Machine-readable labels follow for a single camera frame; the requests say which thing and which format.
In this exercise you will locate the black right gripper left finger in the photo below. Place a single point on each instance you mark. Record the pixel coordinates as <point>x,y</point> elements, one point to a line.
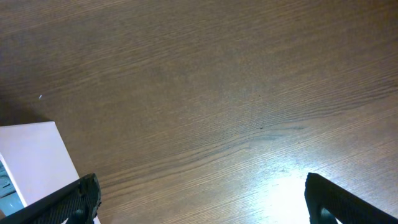
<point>77,202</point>

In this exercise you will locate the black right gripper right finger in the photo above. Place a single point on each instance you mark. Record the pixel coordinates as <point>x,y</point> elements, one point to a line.
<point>329,203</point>

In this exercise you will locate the beige open cardboard box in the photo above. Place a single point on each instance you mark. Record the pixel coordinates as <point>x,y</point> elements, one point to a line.
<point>36,160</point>

